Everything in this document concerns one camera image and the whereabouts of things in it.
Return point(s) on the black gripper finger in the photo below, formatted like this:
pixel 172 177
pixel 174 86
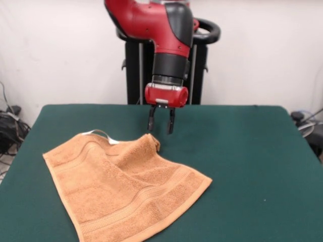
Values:
pixel 171 122
pixel 151 118

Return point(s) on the black chair base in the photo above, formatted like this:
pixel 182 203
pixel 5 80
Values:
pixel 316 146

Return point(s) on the silver round disc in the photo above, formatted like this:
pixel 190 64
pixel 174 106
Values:
pixel 306 128

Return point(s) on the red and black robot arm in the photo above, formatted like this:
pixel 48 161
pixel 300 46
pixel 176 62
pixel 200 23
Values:
pixel 151 22

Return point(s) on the orange terry towel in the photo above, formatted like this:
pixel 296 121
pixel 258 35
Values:
pixel 121 186

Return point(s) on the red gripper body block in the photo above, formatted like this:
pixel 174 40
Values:
pixel 166 97

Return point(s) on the dark green table cloth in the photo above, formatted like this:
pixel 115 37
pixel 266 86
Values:
pixel 252 176

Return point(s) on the black plug block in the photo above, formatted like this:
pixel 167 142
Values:
pixel 297 116

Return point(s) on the small black adapter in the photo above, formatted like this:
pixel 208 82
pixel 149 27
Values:
pixel 17 109

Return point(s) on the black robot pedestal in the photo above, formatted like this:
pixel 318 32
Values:
pixel 133 75

